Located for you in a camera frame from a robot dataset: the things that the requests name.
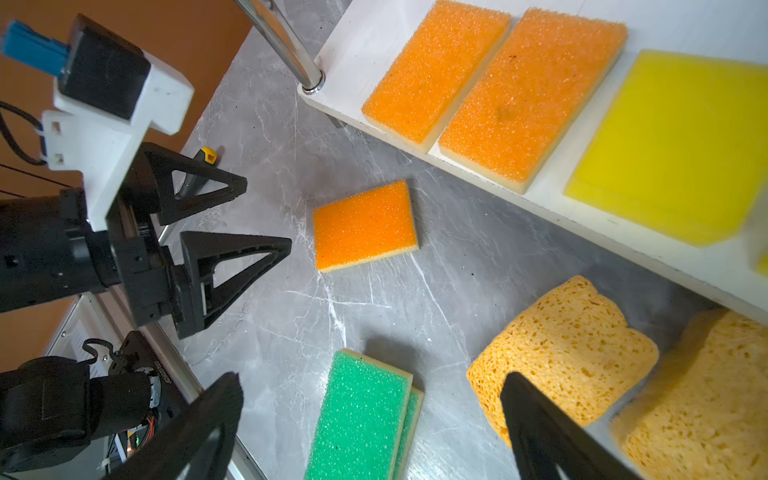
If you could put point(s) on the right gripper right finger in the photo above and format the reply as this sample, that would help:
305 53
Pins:
547 444

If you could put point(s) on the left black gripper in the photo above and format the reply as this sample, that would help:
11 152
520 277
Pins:
50 251

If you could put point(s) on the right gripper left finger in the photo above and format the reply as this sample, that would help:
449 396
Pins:
197 444

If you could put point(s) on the tan cellulose sponge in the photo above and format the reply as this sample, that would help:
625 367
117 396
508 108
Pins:
574 345
703 414

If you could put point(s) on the pale yellow sponge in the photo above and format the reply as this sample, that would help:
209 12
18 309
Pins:
366 227

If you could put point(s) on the orange sponge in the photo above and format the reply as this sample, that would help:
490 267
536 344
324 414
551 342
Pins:
427 81
530 94

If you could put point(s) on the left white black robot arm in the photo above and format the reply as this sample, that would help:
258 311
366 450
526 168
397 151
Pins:
53 408

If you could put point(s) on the white two-tier shelf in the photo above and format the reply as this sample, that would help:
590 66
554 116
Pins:
371 34

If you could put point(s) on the green sponge bottom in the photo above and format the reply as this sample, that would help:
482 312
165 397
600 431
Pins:
410 421

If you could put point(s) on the green sponge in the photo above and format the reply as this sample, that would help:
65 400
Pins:
410 421
361 421

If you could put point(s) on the green sponge top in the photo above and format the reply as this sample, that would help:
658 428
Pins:
361 421

